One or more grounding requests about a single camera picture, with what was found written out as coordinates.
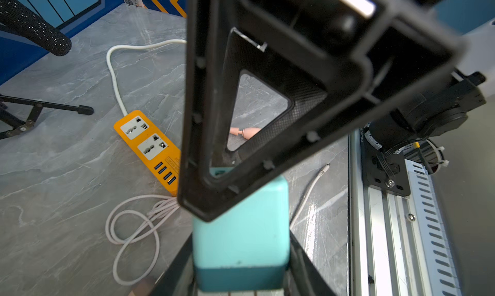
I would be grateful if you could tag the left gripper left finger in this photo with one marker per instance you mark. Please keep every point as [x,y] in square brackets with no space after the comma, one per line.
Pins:
[178,278]

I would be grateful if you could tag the orange power strip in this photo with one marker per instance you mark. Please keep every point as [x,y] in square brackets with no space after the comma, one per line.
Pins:
[160,155]

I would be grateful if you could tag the teal charger cube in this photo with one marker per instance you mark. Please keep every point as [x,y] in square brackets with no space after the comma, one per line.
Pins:
[247,248]

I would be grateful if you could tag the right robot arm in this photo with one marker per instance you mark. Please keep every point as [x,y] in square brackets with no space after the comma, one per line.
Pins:
[432,111]

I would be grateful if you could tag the pink electric toothbrush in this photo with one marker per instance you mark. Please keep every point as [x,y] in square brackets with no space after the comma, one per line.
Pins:
[246,133]

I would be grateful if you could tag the black tripod stand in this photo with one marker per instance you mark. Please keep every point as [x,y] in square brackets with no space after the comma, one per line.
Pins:
[19,126]

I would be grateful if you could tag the aluminium front rail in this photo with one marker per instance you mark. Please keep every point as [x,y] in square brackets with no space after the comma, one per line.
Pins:
[397,245]

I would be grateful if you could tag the black microphone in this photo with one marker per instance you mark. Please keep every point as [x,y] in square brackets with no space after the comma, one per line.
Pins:
[29,25]

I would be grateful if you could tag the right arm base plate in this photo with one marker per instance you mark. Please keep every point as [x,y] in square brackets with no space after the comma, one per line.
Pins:
[386,174]

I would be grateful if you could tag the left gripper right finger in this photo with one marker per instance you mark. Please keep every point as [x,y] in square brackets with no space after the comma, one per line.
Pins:
[339,64]

